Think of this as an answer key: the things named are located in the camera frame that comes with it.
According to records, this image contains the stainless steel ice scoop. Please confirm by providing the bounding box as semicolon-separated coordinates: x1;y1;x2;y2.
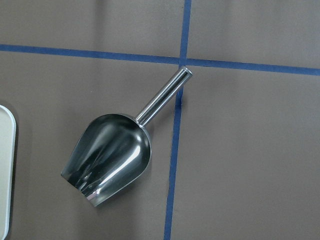
61;66;193;207

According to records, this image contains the beige plastic tray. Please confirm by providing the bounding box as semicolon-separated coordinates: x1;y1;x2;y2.
0;105;16;240

